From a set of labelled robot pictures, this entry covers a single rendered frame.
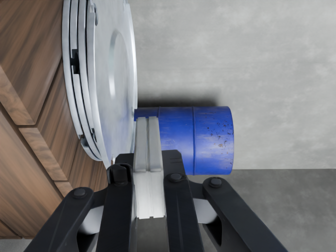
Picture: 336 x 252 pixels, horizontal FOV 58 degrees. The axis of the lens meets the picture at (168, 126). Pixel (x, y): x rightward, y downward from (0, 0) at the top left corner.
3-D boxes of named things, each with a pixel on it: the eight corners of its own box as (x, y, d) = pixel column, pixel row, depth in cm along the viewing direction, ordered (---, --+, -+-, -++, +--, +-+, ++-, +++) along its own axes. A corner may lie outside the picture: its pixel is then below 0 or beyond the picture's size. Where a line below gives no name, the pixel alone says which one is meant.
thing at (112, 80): (128, 193, 52) (133, 193, 52) (71, 140, 25) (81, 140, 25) (135, 50, 62) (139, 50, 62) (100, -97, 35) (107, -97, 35)
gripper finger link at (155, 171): (147, 170, 15) (163, 169, 15) (147, 116, 21) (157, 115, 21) (151, 219, 16) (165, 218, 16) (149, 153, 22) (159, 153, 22)
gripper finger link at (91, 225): (136, 233, 14) (70, 238, 14) (138, 173, 19) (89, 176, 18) (133, 207, 13) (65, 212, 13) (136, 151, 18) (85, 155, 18)
